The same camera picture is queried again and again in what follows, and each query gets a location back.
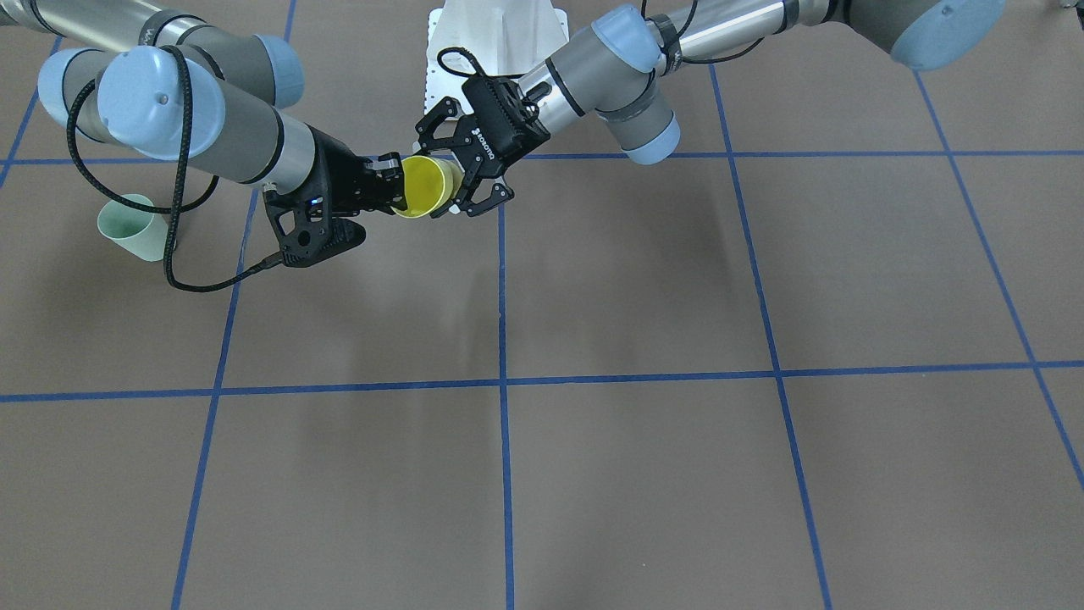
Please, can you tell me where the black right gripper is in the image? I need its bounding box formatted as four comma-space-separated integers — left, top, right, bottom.
307, 127, 407, 219

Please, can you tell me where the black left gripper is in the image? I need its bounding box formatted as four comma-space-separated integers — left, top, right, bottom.
414, 75, 552, 217

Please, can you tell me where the yellow plastic cup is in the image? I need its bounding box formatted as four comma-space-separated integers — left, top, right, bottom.
392, 155, 463, 219

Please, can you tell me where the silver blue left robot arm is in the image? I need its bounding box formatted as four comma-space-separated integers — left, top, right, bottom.
417, 1, 1005, 219

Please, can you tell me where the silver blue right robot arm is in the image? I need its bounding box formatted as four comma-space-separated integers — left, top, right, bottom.
3, 1, 407, 217

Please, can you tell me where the light green plastic cup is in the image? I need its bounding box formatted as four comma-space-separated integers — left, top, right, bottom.
96, 200, 168, 263

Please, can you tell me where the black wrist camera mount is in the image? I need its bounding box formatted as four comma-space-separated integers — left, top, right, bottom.
263, 189, 367, 268

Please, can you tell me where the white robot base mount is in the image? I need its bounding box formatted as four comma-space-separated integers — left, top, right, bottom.
423, 1, 569, 114

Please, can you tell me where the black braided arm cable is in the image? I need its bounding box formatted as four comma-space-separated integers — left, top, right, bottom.
66, 44, 285, 294

